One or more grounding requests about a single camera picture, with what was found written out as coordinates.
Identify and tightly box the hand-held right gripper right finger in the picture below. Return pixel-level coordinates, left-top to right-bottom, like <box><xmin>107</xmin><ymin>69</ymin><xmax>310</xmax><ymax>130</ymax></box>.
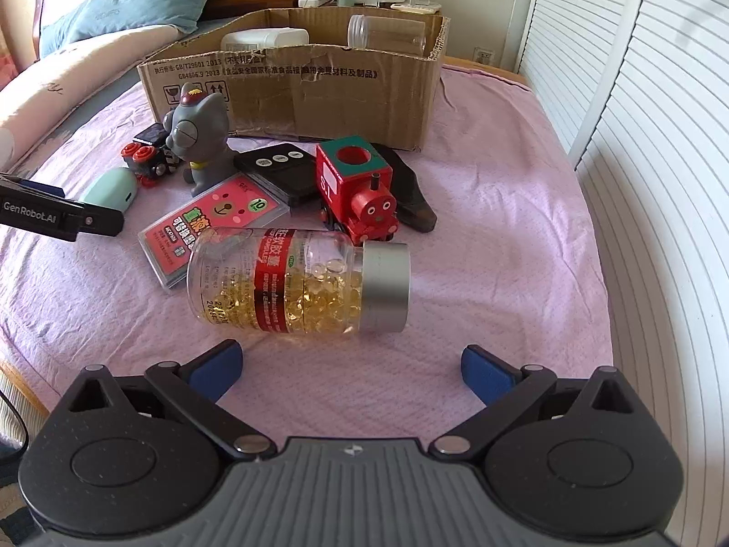
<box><xmin>430</xmin><ymin>345</ymin><xmax>650</xmax><ymax>462</ymax></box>

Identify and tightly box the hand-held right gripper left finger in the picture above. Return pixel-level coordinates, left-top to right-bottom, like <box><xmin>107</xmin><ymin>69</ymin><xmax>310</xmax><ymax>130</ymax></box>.
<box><xmin>54</xmin><ymin>339</ymin><xmax>274</xmax><ymax>460</ymax></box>

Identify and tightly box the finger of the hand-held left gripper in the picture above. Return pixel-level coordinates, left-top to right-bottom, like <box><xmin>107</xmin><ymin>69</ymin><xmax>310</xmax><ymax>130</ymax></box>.
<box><xmin>0</xmin><ymin>172</ymin><xmax>65</xmax><ymax>198</ymax></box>
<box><xmin>76</xmin><ymin>203</ymin><xmax>125</xmax><ymax>238</ymax></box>

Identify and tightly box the mint green case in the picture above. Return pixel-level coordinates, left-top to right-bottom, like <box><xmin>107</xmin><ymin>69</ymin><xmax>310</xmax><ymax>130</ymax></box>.
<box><xmin>78</xmin><ymin>166</ymin><xmax>139</xmax><ymax>219</ymax></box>

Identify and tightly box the pink card case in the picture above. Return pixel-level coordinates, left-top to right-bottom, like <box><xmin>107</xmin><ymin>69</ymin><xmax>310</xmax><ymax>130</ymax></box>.
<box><xmin>138</xmin><ymin>174</ymin><xmax>290</xmax><ymax>293</ymax></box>

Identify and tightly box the black toy train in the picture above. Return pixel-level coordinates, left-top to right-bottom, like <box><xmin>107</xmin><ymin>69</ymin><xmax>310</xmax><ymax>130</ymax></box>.
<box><xmin>121</xmin><ymin>124</ymin><xmax>183</xmax><ymax>189</ymax></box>

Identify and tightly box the capsule bottle with silver lid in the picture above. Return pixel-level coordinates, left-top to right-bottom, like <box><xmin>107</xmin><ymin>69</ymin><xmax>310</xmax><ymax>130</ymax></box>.
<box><xmin>187</xmin><ymin>227</ymin><xmax>412</xmax><ymax>338</ymax></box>

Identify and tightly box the grey cat toy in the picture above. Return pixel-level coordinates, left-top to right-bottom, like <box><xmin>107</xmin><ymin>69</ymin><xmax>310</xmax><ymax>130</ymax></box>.
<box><xmin>162</xmin><ymin>83</ymin><xmax>236</xmax><ymax>198</ymax></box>

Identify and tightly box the black digital timer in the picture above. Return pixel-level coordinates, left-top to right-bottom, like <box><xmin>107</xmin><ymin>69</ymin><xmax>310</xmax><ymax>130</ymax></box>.
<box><xmin>233</xmin><ymin>142</ymin><xmax>323</xmax><ymax>209</ymax></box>

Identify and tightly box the red toy train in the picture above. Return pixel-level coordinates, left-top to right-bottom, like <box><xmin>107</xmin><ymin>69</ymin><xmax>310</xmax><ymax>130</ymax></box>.
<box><xmin>315</xmin><ymin>135</ymin><xmax>400</xmax><ymax>243</ymax></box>

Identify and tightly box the brown cardboard box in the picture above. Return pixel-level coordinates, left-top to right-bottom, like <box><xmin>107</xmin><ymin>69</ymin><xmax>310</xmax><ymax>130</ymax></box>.
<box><xmin>137</xmin><ymin>8</ymin><xmax>451</xmax><ymax>152</ymax></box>

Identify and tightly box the cream quilt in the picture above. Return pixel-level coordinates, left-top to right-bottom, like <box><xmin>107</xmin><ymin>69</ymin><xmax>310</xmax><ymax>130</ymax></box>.
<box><xmin>0</xmin><ymin>23</ymin><xmax>200</xmax><ymax>167</ymax></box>

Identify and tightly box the pink bed sheet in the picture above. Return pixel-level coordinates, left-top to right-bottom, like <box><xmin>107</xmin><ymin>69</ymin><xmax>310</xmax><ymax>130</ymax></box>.
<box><xmin>0</xmin><ymin>62</ymin><xmax>617</xmax><ymax>429</ymax></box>

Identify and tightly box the teal pillow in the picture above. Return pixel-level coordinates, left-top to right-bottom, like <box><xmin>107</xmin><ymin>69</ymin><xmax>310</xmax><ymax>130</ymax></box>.
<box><xmin>39</xmin><ymin>0</ymin><xmax>229</xmax><ymax>58</ymax></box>

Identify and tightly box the white louvered closet door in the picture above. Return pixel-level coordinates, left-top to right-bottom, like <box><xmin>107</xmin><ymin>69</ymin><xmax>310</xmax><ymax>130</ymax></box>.
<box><xmin>570</xmin><ymin>0</ymin><xmax>729</xmax><ymax>547</ymax></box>
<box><xmin>514</xmin><ymin>0</ymin><xmax>655</xmax><ymax>170</ymax></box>

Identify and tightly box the white plastic bottle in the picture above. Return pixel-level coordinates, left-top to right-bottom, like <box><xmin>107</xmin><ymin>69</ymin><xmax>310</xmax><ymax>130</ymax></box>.
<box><xmin>221</xmin><ymin>28</ymin><xmax>310</xmax><ymax>52</ymax></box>

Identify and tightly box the wooden nightstand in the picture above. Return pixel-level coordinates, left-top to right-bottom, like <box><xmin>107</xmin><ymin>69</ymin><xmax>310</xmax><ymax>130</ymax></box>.
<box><xmin>296</xmin><ymin>0</ymin><xmax>446</xmax><ymax>15</ymax></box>

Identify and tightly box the clear plastic jar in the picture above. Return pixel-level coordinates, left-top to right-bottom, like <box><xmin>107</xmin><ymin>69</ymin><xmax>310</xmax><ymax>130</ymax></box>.
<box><xmin>347</xmin><ymin>14</ymin><xmax>427</xmax><ymax>58</ymax></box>

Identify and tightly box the black cable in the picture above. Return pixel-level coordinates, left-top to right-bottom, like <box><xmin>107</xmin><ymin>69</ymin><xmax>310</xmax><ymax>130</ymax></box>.
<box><xmin>0</xmin><ymin>390</ymin><xmax>31</xmax><ymax>468</ymax></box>

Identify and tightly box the wooden bed frame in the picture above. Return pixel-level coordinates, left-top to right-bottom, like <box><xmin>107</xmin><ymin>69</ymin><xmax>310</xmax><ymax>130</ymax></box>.
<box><xmin>441</xmin><ymin>56</ymin><xmax>573</xmax><ymax>152</ymax></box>

